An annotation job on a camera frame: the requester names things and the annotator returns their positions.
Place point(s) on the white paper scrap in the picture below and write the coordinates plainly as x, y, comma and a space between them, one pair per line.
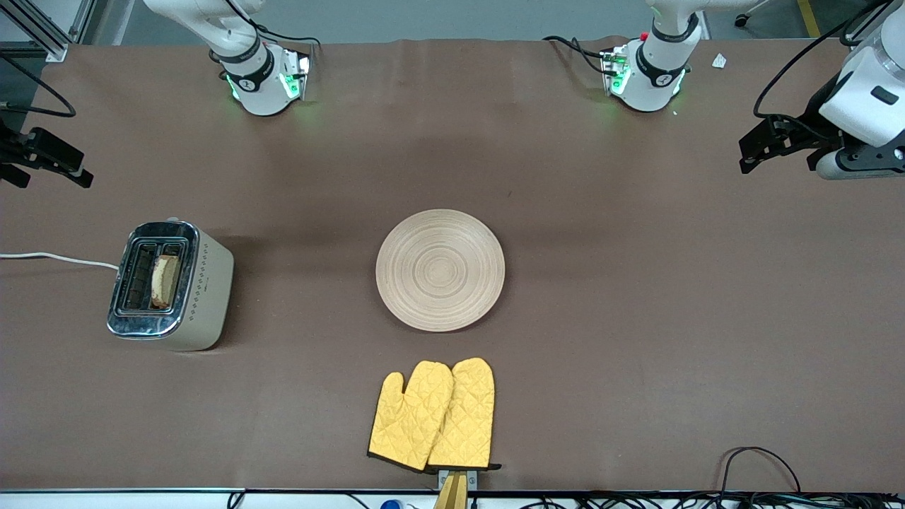
719, 61

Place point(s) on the cream and chrome toaster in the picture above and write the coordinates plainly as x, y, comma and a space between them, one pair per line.
205, 290

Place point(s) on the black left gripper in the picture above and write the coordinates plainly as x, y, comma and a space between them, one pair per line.
810, 130

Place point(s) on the round wooden plate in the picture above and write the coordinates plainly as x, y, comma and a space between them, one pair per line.
440, 270

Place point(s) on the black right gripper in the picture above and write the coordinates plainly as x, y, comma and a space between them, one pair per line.
8, 150

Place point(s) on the brown toast slice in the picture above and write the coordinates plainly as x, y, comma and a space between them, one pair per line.
165, 281

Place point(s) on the yellow quilted oven mitt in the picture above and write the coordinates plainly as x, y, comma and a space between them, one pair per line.
466, 424
410, 417

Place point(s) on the brown table cover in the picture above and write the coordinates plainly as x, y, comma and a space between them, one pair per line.
318, 177

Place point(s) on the aluminium frame profile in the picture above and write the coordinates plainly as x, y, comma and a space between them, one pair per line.
49, 32

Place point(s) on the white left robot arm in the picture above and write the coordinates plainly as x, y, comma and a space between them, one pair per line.
657, 78

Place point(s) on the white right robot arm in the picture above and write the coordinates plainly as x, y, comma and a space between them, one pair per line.
256, 85

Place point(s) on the wooden stick with metal bracket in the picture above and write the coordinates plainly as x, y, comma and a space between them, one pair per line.
452, 491

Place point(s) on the black chair caster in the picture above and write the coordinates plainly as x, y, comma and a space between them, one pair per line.
742, 21

